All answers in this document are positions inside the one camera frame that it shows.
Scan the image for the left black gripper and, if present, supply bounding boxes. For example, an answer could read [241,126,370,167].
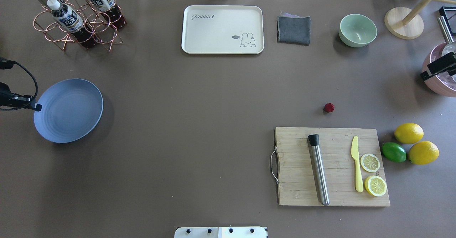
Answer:
[0,58,42,112]

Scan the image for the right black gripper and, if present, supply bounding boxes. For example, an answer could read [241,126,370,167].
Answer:
[420,52,456,81]

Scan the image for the blue plate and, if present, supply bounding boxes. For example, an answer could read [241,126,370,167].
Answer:
[33,78,104,143]

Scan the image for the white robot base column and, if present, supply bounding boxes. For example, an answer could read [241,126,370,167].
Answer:
[174,226,268,238]

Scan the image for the red strawberry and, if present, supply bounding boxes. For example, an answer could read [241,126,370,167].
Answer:
[323,103,335,113]

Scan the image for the steel ice scoop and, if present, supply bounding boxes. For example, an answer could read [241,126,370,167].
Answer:
[437,16,456,56]

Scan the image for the pink ice bowl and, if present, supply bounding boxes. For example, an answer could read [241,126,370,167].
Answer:
[422,43,456,97]

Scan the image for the wooden cup stand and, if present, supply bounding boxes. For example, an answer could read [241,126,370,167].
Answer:
[384,0,455,40]

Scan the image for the yellow lemon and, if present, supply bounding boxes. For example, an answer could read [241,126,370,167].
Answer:
[408,141,440,165]
[394,123,424,144]

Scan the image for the tea bottle white cap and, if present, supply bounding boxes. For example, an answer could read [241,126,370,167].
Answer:
[47,0,97,48]

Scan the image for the green bowl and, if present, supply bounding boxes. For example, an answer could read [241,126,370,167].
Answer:
[338,14,377,48]

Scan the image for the green lime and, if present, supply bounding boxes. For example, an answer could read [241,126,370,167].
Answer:
[381,142,407,163]

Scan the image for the lemon half slice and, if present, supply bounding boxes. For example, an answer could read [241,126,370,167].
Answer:
[364,175,387,196]
[360,154,380,173]

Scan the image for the yellow plastic knife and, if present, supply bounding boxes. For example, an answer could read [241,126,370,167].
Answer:
[351,136,364,193]

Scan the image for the grey folded cloth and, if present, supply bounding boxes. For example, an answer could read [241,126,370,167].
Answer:
[277,12,312,46]

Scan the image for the steel muddler black tip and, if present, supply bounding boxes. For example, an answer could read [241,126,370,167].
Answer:
[308,134,330,206]

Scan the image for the cream rabbit tray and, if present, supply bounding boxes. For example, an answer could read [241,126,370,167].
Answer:
[181,5,264,55]

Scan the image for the bamboo cutting board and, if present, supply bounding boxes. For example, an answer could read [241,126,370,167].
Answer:
[275,126,390,207]

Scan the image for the copper wire bottle rack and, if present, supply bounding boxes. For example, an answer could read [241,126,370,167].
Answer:
[33,0,127,51]

